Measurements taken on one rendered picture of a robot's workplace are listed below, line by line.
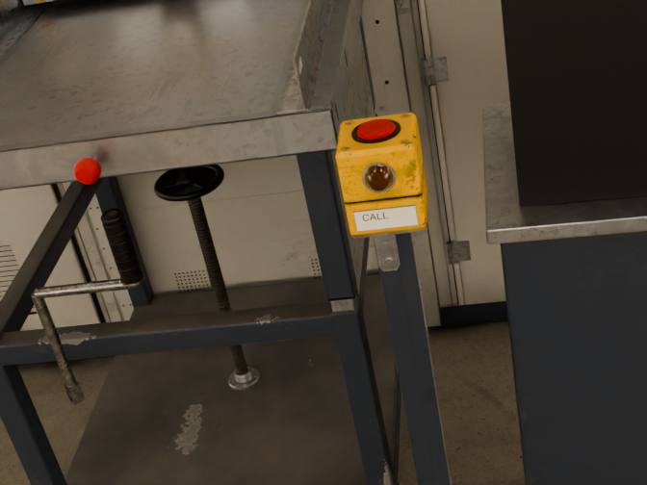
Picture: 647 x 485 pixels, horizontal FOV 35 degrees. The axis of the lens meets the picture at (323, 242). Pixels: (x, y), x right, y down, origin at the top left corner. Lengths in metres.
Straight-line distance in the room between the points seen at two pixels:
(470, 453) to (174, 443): 0.54
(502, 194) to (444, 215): 0.91
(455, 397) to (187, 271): 0.63
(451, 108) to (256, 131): 0.76
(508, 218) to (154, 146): 0.45
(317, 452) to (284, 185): 0.59
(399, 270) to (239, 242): 1.09
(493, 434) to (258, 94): 0.92
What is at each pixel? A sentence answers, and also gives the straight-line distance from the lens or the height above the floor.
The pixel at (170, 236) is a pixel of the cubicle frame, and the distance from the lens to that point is 2.20.
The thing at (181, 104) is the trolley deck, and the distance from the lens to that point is 1.36.
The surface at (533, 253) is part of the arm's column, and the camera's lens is 1.18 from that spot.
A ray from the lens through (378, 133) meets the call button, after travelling 1.03.
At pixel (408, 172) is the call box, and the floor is 0.87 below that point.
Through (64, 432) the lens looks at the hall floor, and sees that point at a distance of 2.27.
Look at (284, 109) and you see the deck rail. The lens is 1.27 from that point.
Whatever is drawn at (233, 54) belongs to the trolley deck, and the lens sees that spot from 1.49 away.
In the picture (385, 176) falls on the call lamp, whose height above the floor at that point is 0.88.
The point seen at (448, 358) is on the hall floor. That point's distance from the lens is 2.18.
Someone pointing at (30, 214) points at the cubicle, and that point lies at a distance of 2.24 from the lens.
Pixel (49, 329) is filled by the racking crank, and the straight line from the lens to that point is 1.48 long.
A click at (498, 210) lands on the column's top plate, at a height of 0.75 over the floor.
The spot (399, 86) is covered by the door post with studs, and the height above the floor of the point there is 0.57.
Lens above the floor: 1.35
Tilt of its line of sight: 31 degrees down
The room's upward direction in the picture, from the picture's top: 12 degrees counter-clockwise
